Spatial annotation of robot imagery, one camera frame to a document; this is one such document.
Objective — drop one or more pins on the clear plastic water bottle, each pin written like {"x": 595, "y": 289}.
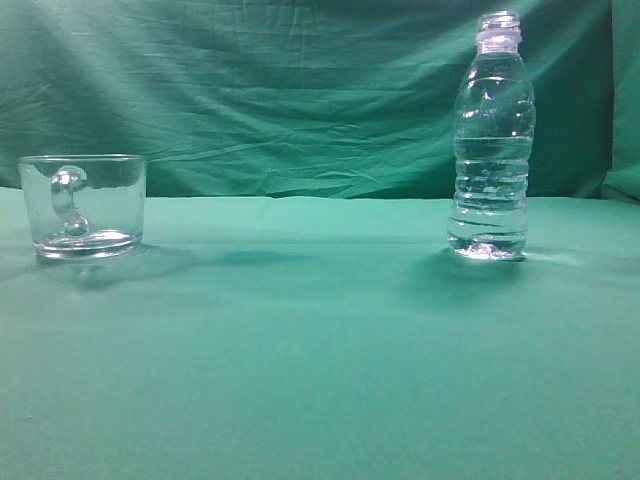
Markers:
{"x": 494, "y": 122}

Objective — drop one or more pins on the green cloth backdrop and cover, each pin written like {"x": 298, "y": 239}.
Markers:
{"x": 293, "y": 310}

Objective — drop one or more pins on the clear glass mug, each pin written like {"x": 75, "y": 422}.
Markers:
{"x": 84, "y": 206}

